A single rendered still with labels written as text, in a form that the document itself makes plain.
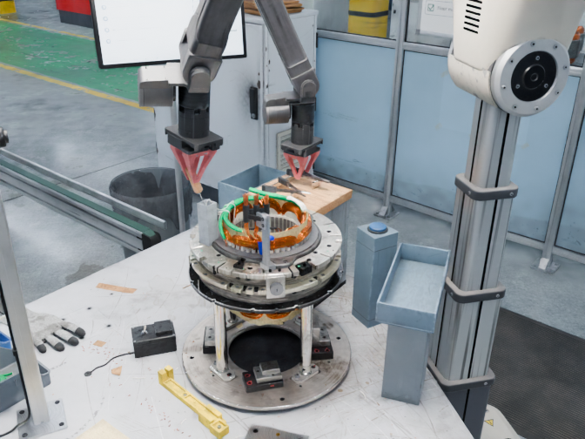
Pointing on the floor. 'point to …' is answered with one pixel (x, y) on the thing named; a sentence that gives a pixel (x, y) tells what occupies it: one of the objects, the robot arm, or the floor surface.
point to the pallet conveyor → (80, 205)
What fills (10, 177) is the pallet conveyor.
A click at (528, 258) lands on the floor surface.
